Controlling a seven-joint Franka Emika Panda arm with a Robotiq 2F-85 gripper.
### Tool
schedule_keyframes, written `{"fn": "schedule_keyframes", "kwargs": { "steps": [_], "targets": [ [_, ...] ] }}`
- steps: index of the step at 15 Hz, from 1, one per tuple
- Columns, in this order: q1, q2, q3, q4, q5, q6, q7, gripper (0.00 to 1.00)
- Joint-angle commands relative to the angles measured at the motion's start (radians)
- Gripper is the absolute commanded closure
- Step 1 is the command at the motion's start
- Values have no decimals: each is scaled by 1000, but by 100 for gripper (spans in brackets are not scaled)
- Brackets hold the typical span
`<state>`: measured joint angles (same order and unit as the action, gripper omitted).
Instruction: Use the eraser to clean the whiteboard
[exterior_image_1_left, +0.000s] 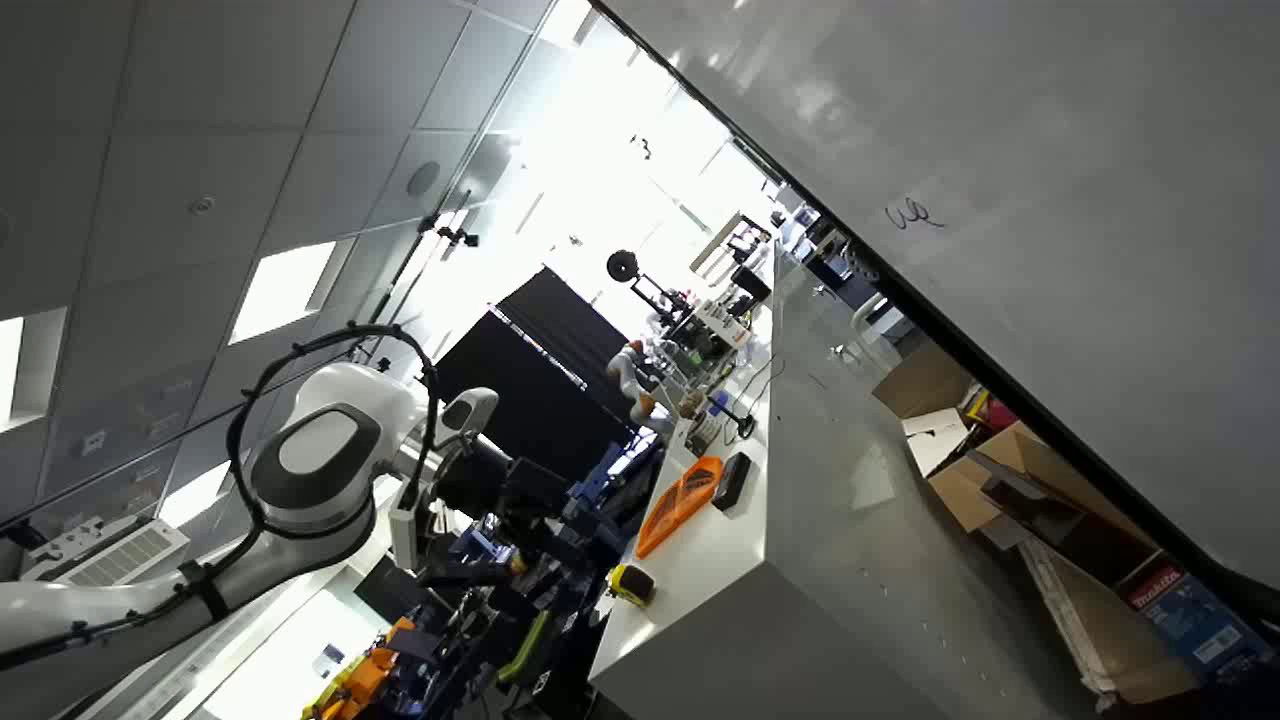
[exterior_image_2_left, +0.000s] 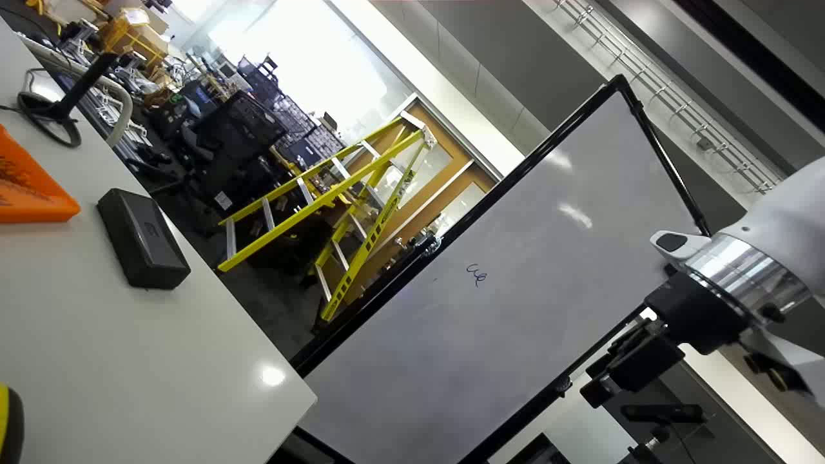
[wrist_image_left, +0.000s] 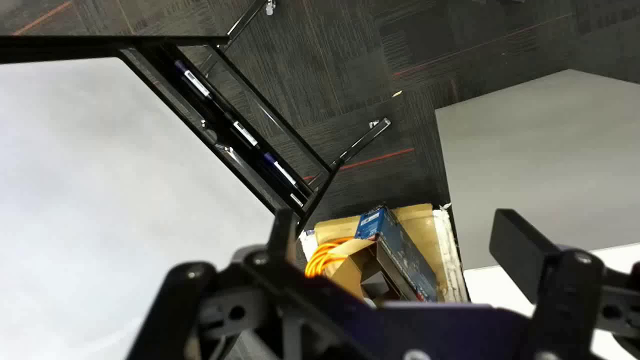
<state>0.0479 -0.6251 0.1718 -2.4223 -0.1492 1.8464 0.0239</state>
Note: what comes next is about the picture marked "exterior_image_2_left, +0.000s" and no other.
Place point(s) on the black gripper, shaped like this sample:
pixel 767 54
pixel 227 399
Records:
pixel 696 313

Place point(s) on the black whiteboard eraser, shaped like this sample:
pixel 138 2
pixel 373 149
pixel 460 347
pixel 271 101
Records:
pixel 142 242

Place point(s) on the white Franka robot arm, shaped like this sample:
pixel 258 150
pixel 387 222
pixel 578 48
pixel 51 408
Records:
pixel 774 248

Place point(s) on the large black-framed whiteboard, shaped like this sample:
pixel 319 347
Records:
pixel 481 345

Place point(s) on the wooden door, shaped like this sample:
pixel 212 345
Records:
pixel 446 171

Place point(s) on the white metal railing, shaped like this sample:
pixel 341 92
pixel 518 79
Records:
pixel 671 95

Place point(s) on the yellow step ladder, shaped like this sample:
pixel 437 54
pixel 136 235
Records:
pixel 344 207

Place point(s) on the black equipment cart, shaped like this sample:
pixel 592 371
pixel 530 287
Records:
pixel 234 137

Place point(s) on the yellow machine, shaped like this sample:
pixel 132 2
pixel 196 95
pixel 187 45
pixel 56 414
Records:
pixel 132 35

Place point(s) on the yellow and black roll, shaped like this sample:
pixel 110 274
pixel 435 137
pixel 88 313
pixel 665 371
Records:
pixel 8 427

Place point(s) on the black stand with round base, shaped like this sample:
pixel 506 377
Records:
pixel 60 100

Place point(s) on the orange drill bit case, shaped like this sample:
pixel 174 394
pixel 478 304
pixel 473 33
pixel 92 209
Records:
pixel 22 189

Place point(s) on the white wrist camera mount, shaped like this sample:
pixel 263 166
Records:
pixel 680 244

